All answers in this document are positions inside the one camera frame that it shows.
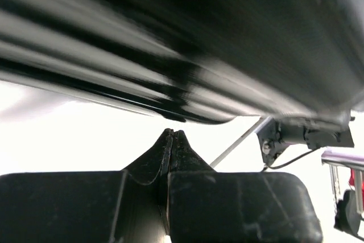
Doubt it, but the black hard-shell suitcase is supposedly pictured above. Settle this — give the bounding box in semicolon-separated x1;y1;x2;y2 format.
1;0;363;127

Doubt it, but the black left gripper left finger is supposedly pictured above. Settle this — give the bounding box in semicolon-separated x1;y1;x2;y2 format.
1;129;173;242

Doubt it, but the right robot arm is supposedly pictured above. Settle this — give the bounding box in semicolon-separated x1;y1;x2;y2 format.
256;118;354;167

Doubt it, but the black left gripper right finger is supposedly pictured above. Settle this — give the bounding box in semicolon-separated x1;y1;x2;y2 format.
168;131;323;242

